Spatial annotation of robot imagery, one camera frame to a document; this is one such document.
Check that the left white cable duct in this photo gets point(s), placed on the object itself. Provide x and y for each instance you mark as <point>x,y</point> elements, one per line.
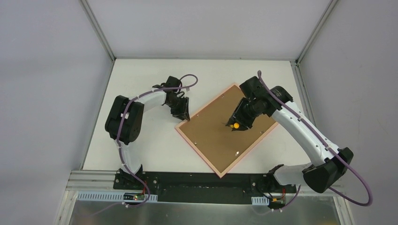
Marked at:
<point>128,197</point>

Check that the white cable duct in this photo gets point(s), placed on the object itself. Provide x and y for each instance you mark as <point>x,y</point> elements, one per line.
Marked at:
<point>260,201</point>
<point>128,197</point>

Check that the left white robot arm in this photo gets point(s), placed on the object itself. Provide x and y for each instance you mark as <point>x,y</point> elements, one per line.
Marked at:
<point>124,121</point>

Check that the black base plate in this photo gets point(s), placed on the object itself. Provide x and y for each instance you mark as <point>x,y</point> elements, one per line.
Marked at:
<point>175,187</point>

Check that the pink wooden photo frame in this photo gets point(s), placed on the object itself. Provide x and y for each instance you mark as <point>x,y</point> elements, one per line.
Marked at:
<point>220,147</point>

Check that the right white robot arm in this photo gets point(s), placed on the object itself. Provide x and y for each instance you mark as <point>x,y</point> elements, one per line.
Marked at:
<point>328,162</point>

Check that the aluminium front rail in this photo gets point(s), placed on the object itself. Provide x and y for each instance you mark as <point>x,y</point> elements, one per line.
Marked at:
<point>103,181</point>

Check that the right white cable duct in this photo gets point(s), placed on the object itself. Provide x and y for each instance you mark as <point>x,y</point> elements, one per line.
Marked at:
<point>260,201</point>

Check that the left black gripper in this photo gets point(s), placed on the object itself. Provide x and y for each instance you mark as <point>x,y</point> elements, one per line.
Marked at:
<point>178,105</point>

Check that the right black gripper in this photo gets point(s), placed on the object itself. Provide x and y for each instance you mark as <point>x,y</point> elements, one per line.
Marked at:
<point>243,115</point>

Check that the black yellow screwdriver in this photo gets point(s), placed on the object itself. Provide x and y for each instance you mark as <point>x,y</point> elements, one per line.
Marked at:
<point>234,125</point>

